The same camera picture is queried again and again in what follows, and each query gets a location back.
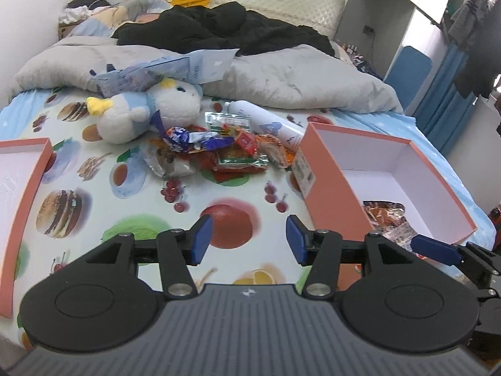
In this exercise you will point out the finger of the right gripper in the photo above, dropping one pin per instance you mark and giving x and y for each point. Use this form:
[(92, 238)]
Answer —
[(471, 259)]

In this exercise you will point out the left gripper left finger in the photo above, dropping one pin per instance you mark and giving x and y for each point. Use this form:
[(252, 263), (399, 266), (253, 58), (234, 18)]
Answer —
[(175, 250)]

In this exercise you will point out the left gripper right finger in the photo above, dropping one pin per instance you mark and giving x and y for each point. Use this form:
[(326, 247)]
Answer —
[(325, 252)]

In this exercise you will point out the silver spicy strips snack pack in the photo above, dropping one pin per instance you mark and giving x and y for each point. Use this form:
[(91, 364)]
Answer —
[(388, 218)]

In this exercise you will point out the blue white snack bag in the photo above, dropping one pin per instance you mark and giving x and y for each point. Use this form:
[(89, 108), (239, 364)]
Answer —
[(180, 139)]

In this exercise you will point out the pink cardboard box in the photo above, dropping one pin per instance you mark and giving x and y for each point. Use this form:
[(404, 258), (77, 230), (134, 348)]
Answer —
[(338, 169)]

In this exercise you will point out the clear grey snack pack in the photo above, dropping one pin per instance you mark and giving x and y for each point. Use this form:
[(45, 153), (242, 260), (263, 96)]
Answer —
[(163, 161)]

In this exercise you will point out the fruit print bed sheet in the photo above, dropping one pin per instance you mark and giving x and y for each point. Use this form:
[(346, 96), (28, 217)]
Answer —
[(120, 194)]

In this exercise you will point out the orange snack packet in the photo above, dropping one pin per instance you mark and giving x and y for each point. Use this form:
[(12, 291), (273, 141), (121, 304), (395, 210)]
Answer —
[(275, 151)]

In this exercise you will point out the green bordered snack pack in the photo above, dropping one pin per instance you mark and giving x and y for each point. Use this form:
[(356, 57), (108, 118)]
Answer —
[(242, 153)]

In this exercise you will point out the red snack packet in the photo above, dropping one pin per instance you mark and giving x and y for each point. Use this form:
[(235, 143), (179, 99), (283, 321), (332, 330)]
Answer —
[(248, 142)]

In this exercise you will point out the white spray bottle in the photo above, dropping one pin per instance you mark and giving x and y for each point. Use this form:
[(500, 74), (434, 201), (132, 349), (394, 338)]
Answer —
[(263, 121)]

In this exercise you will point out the blue curtain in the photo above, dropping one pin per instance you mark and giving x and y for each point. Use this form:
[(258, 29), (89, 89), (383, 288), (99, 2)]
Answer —
[(443, 113)]

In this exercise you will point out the white blue penguin plush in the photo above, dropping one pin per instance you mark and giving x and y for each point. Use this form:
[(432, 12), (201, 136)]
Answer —
[(128, 115)]

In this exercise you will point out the pink box lid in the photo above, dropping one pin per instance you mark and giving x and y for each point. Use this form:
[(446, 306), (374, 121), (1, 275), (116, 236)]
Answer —
[(23, 162)]

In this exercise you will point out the light blue plastic bag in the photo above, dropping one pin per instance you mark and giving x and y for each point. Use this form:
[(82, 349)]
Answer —
[(197, 67)]

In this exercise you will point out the blue chair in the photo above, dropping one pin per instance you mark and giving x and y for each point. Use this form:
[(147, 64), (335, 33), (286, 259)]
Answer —
[(408, 73)]

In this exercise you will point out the black clothing pile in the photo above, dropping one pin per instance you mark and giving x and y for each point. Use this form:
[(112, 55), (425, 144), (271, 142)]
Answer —
[(228, 26)]

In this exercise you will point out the hanging dark clothes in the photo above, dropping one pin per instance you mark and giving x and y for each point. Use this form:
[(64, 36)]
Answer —
[(475, 30)]

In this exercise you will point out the white bedside shelf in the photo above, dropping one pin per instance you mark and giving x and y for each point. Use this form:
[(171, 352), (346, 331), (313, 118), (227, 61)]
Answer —
[(378, 29)]

